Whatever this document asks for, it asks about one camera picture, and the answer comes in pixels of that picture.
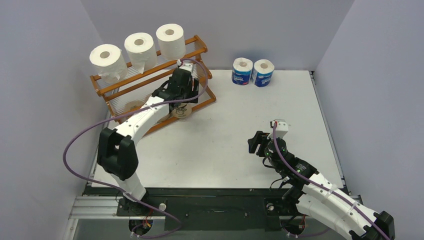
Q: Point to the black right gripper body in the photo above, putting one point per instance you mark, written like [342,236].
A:
[259,144]

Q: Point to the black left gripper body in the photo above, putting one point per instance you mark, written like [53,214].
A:
[190,94]

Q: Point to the orange wooden tiered shelf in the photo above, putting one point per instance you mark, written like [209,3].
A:
[133,92]

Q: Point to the brown roll with cartoon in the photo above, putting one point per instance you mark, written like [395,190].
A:
[182,111]

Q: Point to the white toilet paper roll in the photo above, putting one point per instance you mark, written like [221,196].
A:
[141,50]
[171,41]
[109,63]

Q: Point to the brown roll black print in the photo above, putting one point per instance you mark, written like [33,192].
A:
[133,106]

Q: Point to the blue toilet roll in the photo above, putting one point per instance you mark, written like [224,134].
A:
[262,72]
[241,71]

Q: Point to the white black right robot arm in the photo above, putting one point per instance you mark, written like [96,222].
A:
[313,195]

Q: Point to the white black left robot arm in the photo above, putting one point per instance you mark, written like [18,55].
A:
[117,153]

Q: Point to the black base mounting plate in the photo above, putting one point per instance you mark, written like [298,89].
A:
[199,209]

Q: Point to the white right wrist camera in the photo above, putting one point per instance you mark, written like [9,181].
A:
[279,129]

